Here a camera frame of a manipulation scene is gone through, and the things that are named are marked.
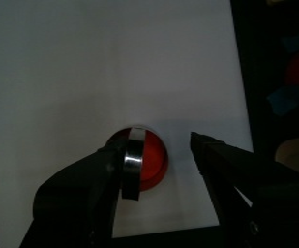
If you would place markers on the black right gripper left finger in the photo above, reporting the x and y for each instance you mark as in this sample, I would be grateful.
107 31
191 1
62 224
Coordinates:
77 193

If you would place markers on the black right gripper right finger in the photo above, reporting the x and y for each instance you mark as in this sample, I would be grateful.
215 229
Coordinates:
250 184

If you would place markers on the white drawer front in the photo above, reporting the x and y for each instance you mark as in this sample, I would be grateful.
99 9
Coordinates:
113 80

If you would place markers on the beige bowl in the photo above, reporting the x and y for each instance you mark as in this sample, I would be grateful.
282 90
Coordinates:
297 153

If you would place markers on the red round dough cutter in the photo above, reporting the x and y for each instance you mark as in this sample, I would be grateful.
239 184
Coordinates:
154 158

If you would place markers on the blue tape piece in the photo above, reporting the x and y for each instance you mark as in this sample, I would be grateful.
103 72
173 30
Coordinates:
286 100

